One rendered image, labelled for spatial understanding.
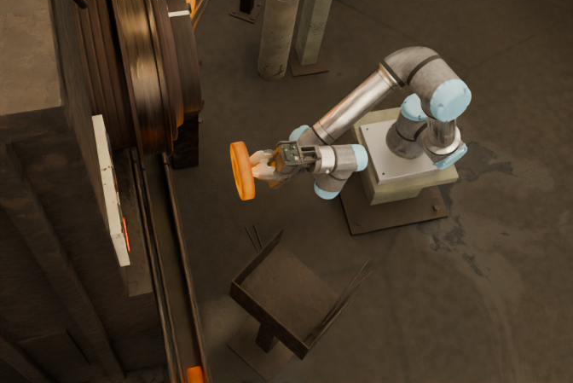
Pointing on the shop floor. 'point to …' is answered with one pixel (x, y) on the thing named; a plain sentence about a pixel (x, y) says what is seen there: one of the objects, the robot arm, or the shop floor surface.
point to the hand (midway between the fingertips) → (242, 167)
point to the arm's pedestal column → (386, 205)
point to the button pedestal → (315, 16)
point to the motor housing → (187, 142)
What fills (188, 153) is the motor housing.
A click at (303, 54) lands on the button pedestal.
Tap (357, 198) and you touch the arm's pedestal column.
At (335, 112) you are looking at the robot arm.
